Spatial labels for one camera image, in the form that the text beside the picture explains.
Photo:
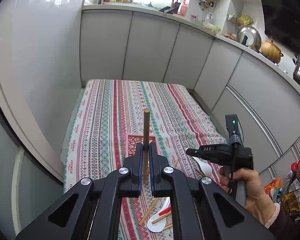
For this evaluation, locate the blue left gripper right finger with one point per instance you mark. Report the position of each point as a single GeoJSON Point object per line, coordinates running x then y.
{"type": "Point", "coordinates": [162, 183]}

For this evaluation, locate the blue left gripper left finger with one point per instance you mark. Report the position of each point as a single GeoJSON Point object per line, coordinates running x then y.
{"type": "Point", "coordinates": [133, 181]}

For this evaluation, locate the red plastic spoon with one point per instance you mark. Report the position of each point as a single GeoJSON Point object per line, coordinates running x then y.
{"type": "Point", "coordinates": [165, 211]}

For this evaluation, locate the small white rice paddle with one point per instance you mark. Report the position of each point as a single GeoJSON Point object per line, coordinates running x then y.
{"type": "Point", "coordinates": [158, 227]}

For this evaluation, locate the white kitchen cabinets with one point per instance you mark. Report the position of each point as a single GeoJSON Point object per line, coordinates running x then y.
{"type": "Point", "coordinates": [119, 42]}

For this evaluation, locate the kitchen faucet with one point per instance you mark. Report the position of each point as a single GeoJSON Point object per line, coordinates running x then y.
{"type": "Point", "coordinates": [166, 5]}

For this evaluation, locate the person's right hand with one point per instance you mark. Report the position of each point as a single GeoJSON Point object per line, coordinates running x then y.
{"type": "Point", "coordinates": [258, 203]}

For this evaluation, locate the steel pot lid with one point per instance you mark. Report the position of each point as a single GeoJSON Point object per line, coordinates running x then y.
{"type": "Point", "coordinates": [249, 36]}

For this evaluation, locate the black range hood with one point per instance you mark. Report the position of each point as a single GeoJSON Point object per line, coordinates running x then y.
{"type": "Point", "coordinates": [282, 22]}

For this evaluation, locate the pink bottle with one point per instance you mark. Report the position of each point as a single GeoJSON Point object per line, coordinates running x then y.
{"type": "Point", "coordinates": [183, 9]}

